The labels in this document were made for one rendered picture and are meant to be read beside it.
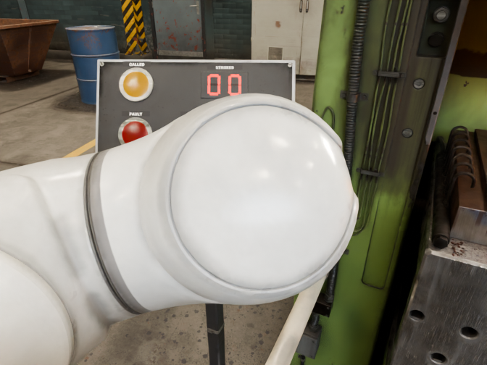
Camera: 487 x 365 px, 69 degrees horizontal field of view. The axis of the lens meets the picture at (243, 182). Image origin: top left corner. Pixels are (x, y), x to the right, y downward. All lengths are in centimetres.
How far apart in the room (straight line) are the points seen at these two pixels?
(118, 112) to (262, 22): 542
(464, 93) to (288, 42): 493
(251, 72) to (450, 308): 54
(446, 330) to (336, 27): 61
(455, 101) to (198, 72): 74
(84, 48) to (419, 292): 458
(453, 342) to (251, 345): 97
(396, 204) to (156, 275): 75
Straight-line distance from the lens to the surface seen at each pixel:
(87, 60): 491
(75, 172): 21
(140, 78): 65
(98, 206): 19
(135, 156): 19
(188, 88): 63
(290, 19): 590
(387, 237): 93
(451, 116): 115
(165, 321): 174
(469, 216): 72
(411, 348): 85
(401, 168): 84
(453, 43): 77
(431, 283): 73
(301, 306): 91
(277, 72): 63
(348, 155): 82
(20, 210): 19
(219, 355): 108
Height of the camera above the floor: 131
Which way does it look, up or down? 29 degrees down
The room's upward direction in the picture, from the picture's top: straight up
